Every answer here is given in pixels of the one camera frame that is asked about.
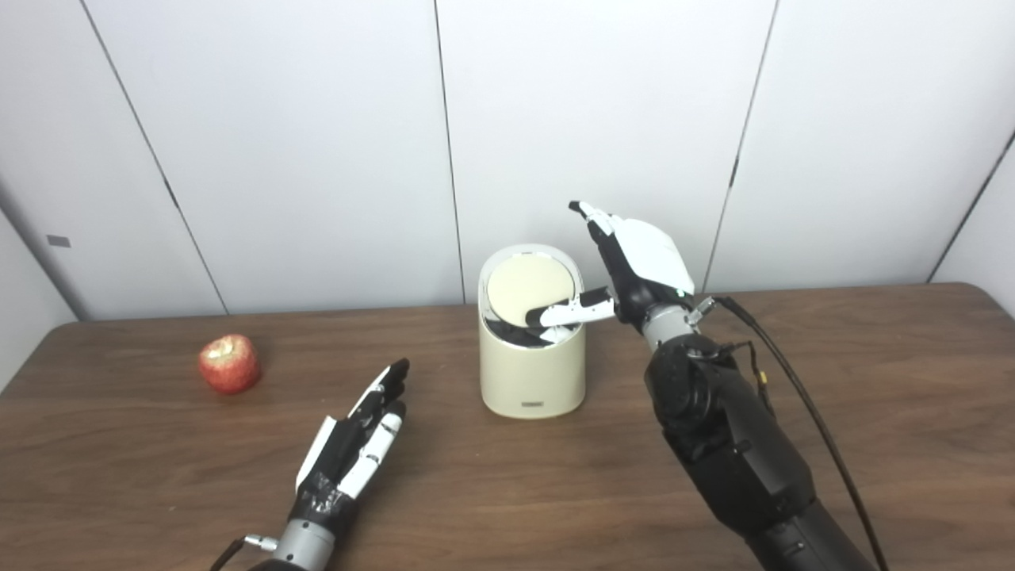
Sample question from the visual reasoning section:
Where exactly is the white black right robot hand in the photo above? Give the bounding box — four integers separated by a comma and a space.
526, 201, 696, 332

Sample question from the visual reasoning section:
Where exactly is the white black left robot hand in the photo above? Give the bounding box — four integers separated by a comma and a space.
287, 358, 411, 530

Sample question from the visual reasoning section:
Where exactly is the cream round bin lid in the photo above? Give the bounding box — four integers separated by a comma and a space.
486, 255, 577, 328

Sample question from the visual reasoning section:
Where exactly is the red apple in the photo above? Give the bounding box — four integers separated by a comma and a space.
198, 334, 262, 395

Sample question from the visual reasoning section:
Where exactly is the cream-colored bin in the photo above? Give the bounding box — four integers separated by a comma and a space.
478, 244, 588, 420

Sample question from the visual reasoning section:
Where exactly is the thin wire yellow connector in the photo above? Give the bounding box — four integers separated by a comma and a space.
690, 341, 775, 415

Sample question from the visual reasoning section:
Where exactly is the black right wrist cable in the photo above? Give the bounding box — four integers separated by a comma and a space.
688, 295, 891, 571

